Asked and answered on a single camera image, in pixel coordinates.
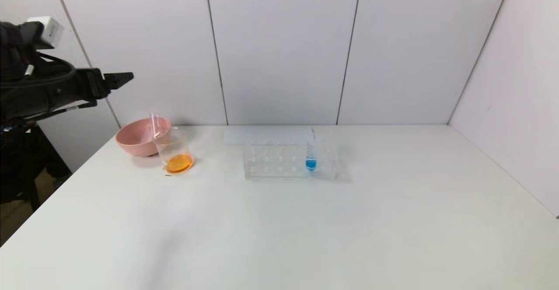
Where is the clear glass beaker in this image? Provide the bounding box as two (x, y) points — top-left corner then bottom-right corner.
(153, 126), (194, 175)

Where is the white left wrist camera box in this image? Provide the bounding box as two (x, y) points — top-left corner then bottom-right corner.
(26, 16), (65, 50)

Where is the white paper sheet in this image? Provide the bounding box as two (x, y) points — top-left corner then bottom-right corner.
(223, 127), (315, 145)

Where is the test tube with yellow pigment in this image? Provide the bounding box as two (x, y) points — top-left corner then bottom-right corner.
(151, 112), (163, 140)

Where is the pink plastic bowl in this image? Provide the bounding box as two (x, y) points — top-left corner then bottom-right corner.
(115, 117), (172, 157)

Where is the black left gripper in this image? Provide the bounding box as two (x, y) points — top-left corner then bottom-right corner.
(53, 68), (134, 105)

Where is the black stand beside table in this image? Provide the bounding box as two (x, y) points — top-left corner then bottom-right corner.
(0, 124), (72, 221)

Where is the test tube with blue pigment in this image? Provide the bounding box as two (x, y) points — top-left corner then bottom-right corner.
(304, 128), (319, 173)

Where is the clear acrylic test tube rack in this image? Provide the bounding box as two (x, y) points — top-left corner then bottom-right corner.
(243, 136), (339, 180)

